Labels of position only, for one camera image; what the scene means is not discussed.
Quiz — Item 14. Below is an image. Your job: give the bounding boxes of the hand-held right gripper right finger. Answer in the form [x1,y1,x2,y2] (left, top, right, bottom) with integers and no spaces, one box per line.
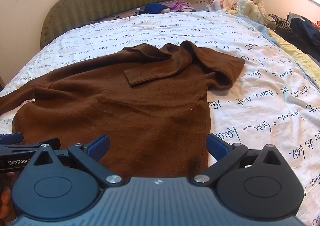
[193,133,284,185]

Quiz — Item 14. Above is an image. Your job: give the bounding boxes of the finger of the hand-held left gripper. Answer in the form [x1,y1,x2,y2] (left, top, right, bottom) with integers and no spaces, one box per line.
[0,132,24,144]
[0,137,61,159]

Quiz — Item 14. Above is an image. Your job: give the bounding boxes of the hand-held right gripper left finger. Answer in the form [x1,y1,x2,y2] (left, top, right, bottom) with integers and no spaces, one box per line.
[32,133,123,186]

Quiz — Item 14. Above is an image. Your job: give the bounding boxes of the brown knit sweater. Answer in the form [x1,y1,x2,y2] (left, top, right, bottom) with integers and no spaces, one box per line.
[0,40,245,179]

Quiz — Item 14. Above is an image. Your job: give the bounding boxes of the person's left hand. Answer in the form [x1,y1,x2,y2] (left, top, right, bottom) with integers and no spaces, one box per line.
[0,172,14,221]

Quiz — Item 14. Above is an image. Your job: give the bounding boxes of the white printed blanket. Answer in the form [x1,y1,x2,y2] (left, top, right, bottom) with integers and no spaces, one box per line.
[0,8,320,226]

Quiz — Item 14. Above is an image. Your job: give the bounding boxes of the yellow blanket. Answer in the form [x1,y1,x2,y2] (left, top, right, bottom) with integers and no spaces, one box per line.
[267,29,320,80]

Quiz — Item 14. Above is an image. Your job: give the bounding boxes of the light blue blanket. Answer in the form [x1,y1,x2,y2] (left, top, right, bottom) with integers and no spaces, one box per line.
[217,9,320,84]

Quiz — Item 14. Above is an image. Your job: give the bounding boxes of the grey purple bed sheet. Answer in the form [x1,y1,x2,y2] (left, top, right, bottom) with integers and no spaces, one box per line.
[85,1,208,25]

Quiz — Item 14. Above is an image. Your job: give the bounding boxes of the black white zigzag cloth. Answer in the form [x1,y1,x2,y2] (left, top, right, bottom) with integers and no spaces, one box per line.
[267,13,292,30]

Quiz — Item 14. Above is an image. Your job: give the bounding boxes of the dark navy clothing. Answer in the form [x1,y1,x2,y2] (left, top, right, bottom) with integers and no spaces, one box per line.
[275,12,320,54]

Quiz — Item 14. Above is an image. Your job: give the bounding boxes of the cream quilted jacket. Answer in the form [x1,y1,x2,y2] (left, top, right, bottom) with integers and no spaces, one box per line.
[229,0,277,29]

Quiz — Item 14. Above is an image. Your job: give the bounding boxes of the purple cloth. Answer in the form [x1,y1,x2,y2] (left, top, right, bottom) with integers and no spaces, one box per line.
[164,0,197,12]

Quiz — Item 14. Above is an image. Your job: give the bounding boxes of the blue cloth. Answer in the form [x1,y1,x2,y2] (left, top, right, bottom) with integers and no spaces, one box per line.
[144,3,170,14]

